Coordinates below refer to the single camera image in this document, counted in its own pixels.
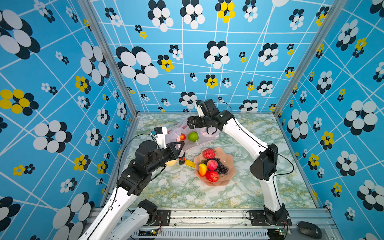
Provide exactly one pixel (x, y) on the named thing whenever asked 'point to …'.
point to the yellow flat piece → (190, 163)
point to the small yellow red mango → (202, 169)
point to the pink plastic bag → (173, 134)
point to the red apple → (212, 176)
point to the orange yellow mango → (182, 137)
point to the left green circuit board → (149, 232)
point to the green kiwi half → (193, 136)
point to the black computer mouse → (310, 230)
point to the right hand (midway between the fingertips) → (194, 121)
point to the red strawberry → (209, 153)
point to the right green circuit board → (276, 234)
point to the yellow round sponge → (171, 163)
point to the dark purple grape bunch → (221, 169)
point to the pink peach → (212, 165)
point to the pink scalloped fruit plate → (226, 159)
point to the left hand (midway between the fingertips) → (185, 143)
